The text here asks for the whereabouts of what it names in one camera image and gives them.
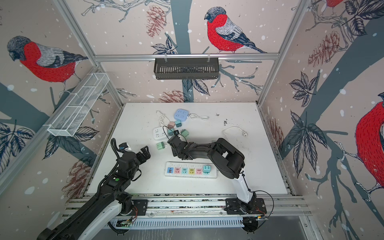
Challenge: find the green plug adapter left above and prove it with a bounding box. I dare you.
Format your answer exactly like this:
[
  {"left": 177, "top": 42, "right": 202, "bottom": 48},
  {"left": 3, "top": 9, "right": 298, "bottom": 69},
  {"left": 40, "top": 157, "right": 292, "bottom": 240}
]
[{"left": 156, "top": 142, "right": 166, "bottom": 150}]

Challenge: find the long white power strip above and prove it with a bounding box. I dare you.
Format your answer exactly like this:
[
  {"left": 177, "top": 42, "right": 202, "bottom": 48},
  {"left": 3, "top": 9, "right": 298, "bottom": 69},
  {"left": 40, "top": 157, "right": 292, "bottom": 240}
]
[{"left": 165, "top": 162, "right": 218, "bottom": 179}]

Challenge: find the blue square power socket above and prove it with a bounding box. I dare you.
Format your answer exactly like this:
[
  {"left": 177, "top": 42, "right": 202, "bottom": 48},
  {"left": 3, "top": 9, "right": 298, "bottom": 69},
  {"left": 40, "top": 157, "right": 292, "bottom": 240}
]
[{"left": 174, "top": 109, "right": 190, "bottom": 122}]

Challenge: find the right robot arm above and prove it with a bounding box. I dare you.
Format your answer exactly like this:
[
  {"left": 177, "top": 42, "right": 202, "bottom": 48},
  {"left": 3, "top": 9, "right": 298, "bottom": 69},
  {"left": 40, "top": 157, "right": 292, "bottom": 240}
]
[{"left": 167, "top": 136, "right": 257, "bottom": 215}]

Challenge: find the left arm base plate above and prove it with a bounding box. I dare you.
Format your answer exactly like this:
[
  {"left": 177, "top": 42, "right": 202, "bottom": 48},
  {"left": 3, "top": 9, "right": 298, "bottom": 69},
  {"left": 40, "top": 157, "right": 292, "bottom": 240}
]
[{"left": 119, "top": 200, "right": 148, "bottom": 217}]

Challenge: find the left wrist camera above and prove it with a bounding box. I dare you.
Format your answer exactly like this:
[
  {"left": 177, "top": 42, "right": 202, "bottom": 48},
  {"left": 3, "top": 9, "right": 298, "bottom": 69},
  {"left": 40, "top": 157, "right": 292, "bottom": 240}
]
[{"left": 119, "top": 143, "right": 132, "bottom": 153}]

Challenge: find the dark teal plug adapter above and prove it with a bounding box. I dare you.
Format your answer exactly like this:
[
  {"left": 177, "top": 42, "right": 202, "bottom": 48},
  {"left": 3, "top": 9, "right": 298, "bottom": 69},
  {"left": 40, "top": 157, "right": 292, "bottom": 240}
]
[{"left": 175, "top": 120, "right": 182, "bottom": 128}]

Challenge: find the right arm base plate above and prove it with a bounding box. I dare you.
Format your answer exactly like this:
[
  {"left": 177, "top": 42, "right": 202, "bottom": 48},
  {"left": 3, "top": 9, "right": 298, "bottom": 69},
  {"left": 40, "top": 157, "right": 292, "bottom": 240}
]
[{"left": 224, "top": 198, "right": 267, "bottom": 215}]

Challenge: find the white square power socket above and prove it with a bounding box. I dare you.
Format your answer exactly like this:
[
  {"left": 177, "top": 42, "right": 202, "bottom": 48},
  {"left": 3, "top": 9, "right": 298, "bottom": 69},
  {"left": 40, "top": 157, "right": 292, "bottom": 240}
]
[{"left": 153, "top": 127, "right": 168, "bottom": 141}]

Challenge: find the pink plug adapter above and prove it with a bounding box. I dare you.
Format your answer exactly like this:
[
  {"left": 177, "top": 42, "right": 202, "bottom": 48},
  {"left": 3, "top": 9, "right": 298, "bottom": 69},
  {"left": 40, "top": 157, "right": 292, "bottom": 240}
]
[{"left": 168, "top": 122, "right": 176, "bottom": 129}]

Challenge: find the light green plug adapter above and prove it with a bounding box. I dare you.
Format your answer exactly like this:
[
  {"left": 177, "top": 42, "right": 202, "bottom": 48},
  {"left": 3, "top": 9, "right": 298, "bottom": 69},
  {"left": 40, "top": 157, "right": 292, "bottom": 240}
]
[{"left": 181, "top": 130, "right": 190, "bottom": 138}]

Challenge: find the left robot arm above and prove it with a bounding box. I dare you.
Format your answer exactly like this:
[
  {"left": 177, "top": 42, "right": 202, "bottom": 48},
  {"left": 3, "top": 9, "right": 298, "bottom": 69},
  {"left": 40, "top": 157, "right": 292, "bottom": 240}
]
[{"left": 37, "top": 138, "right": 151, "bottom": 240}]

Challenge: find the white wire mesh shelf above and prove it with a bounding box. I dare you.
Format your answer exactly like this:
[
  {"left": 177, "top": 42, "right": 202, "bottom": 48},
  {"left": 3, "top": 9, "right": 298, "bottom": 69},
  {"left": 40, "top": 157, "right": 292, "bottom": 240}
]
[{"left": 48, "top": 73, "right": 110, "bottom": 137}]

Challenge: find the black wall basket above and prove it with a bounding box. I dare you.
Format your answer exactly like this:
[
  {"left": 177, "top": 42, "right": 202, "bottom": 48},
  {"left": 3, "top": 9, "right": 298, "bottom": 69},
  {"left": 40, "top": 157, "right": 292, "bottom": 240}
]
[{"left": 154, "top": 58, "right": 220, "bottom": 80}]

